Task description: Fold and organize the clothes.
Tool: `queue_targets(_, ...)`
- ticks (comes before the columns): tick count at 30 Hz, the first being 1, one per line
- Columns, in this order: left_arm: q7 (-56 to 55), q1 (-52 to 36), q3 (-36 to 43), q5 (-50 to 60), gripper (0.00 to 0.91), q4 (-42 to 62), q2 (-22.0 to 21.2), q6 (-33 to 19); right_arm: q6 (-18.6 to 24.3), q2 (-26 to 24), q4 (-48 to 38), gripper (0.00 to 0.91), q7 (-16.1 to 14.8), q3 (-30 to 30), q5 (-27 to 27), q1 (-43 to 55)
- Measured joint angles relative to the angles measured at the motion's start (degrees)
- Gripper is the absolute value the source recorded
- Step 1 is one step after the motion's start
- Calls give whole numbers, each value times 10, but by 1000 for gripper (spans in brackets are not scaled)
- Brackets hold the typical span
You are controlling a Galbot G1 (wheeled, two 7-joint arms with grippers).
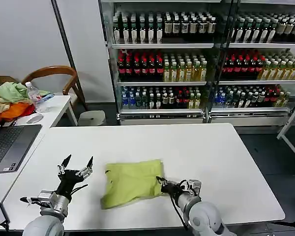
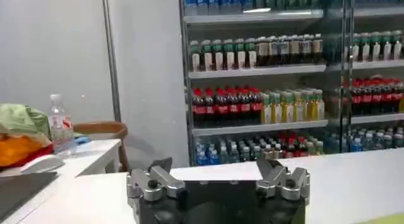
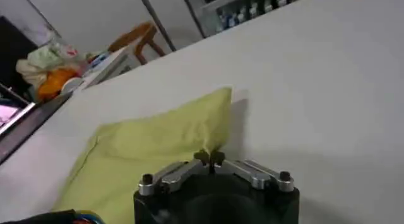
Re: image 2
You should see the white side table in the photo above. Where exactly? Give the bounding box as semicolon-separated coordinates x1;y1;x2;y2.
0;138;122;182

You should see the clear plastic water bottle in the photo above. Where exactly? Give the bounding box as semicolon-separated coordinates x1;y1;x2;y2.
47;93;78;159

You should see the red cloth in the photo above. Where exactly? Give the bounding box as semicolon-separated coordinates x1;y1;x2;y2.
6;143;56;170

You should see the vertical metal pole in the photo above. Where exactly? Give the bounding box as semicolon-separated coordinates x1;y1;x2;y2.
101;0;122;123

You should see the green cloth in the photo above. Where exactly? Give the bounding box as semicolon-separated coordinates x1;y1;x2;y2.
0;102;52;139

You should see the yellow shirt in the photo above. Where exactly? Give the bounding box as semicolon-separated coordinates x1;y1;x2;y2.
355;212;404;224

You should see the wooden chair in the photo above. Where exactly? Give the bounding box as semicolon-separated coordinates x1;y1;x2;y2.
73;121;131;173

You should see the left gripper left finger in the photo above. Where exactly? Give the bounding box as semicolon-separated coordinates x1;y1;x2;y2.
126;157;186;203

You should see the blue cloth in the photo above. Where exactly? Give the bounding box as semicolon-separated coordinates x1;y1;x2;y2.
74;133;93;145

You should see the glass-door shelf of drink bottles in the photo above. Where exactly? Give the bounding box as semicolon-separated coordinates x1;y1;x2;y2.
178;0;404;167

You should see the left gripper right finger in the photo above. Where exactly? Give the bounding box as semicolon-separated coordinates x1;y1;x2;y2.
255;158;311;201

